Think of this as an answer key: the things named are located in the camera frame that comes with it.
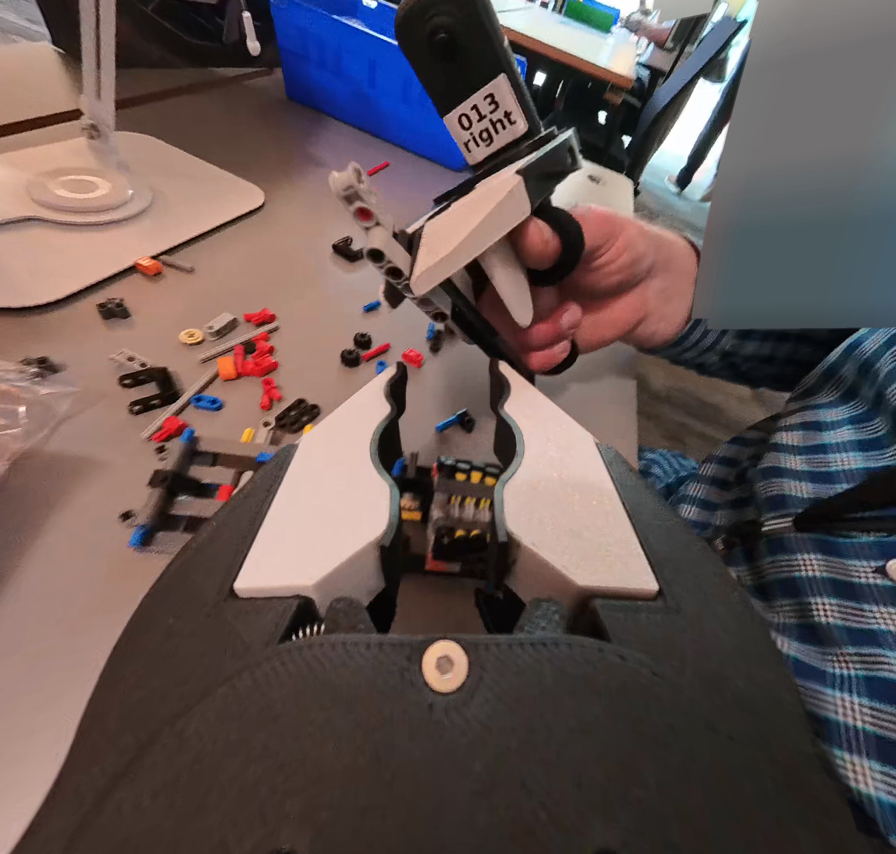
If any lego car chassis assembly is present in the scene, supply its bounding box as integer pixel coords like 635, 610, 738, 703
126, 423, 508, 578

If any wooden office desk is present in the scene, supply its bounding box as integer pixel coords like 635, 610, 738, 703
490, 0, 641, 109

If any blue plastic bin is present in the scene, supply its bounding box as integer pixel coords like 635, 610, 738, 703
265, 0, 527, 172

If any clear plastic bag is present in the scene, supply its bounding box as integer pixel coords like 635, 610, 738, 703
0, 357, 81, 480

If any black office chair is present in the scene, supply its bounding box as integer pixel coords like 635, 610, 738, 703
626, 17, 750, 183

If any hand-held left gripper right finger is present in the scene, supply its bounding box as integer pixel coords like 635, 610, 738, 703
475, 359, 661, 633

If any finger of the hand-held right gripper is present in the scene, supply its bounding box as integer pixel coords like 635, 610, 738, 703
405, 167, 533, 298

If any long black lego beam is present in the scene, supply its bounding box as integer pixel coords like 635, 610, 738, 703
328, 161, 539, 385

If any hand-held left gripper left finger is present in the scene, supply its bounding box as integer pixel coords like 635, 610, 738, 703
233, 363, 410, 632

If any green box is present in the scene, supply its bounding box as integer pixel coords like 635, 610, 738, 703
563, 0, 620, 29

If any dark bag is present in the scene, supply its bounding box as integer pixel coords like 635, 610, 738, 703
115, 0, 351, 71

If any person's torso plaid shirt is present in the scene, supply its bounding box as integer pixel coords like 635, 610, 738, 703
637, 329, 896, 841

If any cluster of red lego connectors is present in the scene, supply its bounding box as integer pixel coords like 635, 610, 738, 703
231, 306, 284, 410

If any person's right forearm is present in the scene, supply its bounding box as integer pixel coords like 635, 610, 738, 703
647, 318, 876, 407

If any white cable plug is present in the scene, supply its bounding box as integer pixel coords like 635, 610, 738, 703
213, 0, 263, 57

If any black u-shaped lego bracket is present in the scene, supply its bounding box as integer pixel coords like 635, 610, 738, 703
116, 366, 184, 417

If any person's right hand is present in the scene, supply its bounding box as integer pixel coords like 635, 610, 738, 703
479, 204, 702, 377

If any black strap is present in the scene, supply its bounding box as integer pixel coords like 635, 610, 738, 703
710, 479, 896, 554

